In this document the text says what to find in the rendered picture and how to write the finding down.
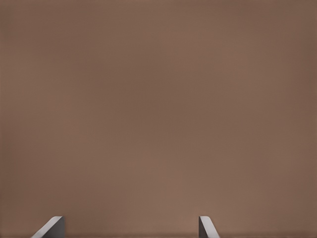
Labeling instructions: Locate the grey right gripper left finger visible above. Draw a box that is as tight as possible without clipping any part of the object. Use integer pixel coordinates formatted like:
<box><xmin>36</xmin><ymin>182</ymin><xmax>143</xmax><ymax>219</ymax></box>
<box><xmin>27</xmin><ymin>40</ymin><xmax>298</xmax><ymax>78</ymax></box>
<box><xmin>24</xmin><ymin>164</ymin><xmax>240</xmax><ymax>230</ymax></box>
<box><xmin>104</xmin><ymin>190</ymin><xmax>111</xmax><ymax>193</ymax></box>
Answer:
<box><xmin>31</xmin><ymin>216</ymin><xmax>65</xmax><ymax>238</ymax></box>

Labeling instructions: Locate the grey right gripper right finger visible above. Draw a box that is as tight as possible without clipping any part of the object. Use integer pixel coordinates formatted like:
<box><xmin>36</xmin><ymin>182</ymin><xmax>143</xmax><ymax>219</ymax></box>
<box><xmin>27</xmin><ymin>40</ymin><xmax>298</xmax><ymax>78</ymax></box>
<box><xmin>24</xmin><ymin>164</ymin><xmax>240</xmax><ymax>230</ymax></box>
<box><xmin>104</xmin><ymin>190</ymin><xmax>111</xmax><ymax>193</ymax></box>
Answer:
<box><xmin>199</xmin><ymin>215</ymin><xmax>220</xmax><ymax>238</ymax></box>

